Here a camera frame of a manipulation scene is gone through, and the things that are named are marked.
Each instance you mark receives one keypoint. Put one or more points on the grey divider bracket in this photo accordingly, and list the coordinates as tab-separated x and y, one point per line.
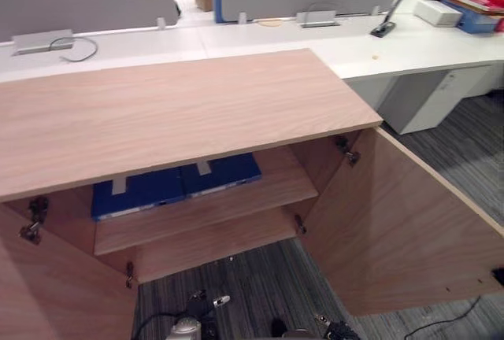
376	10
161	23
243	17

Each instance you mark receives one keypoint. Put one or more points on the wooden left cabinet door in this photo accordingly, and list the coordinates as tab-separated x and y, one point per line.
51	289

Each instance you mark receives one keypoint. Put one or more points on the white drawer pedestal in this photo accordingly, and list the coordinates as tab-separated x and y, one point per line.
429	98

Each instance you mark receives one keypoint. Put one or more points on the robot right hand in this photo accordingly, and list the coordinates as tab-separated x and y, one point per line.
338	330

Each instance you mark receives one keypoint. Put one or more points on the round yellowish coaster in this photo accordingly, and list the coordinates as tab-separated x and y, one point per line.
269	24

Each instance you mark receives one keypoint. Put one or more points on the wooden right cabinet door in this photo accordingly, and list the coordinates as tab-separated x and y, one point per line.
393	230

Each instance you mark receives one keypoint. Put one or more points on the blue box folder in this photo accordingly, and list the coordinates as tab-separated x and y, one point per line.
224	172

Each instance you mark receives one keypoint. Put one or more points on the white cardboard box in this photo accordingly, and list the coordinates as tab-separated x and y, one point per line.
437	12

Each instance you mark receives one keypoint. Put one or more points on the light wooden office cabinet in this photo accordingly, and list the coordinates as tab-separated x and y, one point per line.
165	111

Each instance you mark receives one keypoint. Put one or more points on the wooden cabinet door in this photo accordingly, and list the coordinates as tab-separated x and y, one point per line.
51	289
393	230

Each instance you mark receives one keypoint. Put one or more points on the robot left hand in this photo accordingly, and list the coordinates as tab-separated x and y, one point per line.
208	304

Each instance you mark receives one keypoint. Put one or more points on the blue shrink-wrapped folder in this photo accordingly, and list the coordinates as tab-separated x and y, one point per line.
136	196

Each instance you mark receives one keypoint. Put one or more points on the metal cabinet door hinge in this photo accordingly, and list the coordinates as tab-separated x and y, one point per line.
348	151
34	220
301	225
129	275

